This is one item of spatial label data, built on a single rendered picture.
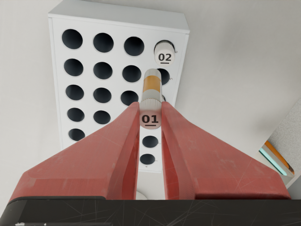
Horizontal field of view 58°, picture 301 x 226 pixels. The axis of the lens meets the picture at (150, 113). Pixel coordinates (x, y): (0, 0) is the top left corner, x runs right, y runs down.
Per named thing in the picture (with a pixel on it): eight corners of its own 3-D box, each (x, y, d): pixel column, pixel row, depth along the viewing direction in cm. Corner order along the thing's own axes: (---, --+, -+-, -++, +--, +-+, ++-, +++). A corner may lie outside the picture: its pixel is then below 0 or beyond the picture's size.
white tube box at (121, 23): (160, 144, 26) (161, 173, 23) (72, 136, 26) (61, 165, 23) (184, 13, 19) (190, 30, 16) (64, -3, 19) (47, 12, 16)
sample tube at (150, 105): (162, 84, 17) (163, 131, 13) (143, 84, 17) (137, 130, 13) (163, 66, 16) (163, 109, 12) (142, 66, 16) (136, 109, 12)
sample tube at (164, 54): (170, 41, 20) (174, 68, 16) (153, 40, 20) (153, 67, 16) (171, 23, 19) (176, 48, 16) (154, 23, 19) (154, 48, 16)
